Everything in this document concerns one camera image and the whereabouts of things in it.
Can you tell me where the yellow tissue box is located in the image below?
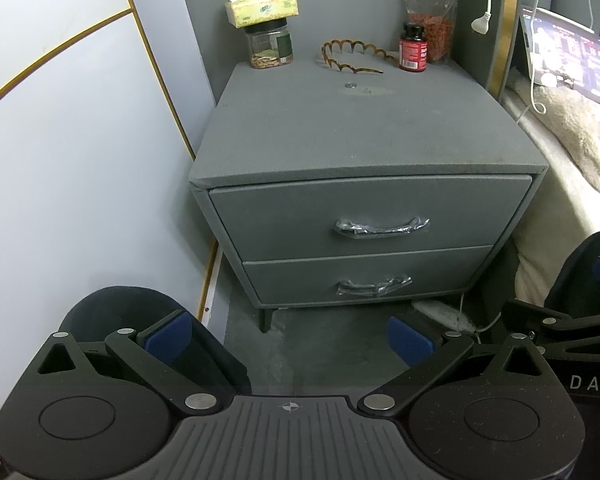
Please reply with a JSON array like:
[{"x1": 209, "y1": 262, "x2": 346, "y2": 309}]
[{"x1": 224, "y1": 0, "x2": 300, "y2": 29}]

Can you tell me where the brown wavy headband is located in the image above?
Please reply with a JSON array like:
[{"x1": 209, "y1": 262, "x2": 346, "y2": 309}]
[{"x1": 321, "y1": 37, "x2": 398, "y2": 75}]

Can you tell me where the clear bag of red berries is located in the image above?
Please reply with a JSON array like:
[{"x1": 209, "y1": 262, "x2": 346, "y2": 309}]
[{"x1": 397, "y1": 0, "x2": 458, "y2": 65}]

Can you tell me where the red supplement bottle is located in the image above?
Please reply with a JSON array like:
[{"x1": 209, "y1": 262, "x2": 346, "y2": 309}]
[{"x1": 398, "y1": 22, "x2": 428, "y2": 73}]

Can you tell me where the grey upholstered nightstand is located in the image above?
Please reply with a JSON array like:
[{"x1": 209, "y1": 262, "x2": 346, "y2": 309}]
[{"x1": 188, "y1": 57, "x2": 549, "y2": 333}]

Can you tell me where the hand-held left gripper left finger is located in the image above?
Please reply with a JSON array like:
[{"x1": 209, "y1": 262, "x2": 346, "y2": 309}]
[{"x1": 37, "y1": 310, "x2": 220, "y2": 417}]

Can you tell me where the tablet with lit screen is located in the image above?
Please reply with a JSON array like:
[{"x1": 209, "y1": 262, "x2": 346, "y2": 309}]
[{"x1": 519, "y1": 4, "x2": 600, "y2": 111}]

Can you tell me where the white power strip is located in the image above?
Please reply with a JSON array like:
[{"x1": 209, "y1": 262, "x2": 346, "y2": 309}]
[{"x1": 412, "y1": 301, "x2": 481, "y2": 335}]

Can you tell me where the grey headboard with gold trim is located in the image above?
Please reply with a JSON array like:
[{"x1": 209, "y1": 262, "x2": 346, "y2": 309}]
[{"x1": 486, "y1": 0, "x2": 525, "y2": 106}]

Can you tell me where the grey drawer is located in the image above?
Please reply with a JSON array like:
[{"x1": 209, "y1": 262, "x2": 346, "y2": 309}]
[
  {"x1": 241, "y1": 245, "x2": 496, "y2": 309},
  {"x1": 208, "y1": 174, "x2": 533, "y2": 263}
]

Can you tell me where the cream fluffy blanket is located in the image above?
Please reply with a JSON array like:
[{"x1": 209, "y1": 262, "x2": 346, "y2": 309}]
[{"x1": 502, "y1": 67, "x2": 600, "y2": 311}]

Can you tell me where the clear jar with black lid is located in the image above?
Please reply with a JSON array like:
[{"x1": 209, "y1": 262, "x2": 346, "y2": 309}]
[{"x1": 245, "y1": 17, "x2": 295, "y2": 70}]

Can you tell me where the drawer handle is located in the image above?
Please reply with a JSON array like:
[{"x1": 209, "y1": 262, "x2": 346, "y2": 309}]
[
  {"x1": 334, "y1": 216, "x2": 430, "y2": 237},
  {"x1": 336, "y1": 275, "x2": 412, "y2": 296}
]

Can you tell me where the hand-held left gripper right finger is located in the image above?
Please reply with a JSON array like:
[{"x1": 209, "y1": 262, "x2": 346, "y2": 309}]
[{"x1": 357, "y1": 316, "x2": 548, "y2": 418}]

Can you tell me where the thin white cable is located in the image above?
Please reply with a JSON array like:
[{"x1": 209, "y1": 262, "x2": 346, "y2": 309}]
[{"x1": 516, "y1": 0, "x2": 553, "y2": 123}]

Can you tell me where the dark cloth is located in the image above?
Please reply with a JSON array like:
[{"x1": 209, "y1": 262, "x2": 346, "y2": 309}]
[{"x1": 544, "y1": 229, "x2": 600, "y2": 318}]

